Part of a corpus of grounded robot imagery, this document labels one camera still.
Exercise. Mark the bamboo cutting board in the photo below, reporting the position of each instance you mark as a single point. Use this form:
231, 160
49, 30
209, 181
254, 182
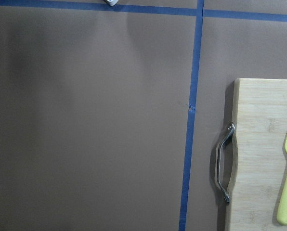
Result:
259, 158

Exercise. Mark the metal cutting board handle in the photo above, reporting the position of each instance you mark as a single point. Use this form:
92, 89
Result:
227, 135

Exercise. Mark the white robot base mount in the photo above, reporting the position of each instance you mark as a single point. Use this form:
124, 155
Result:
111, 2

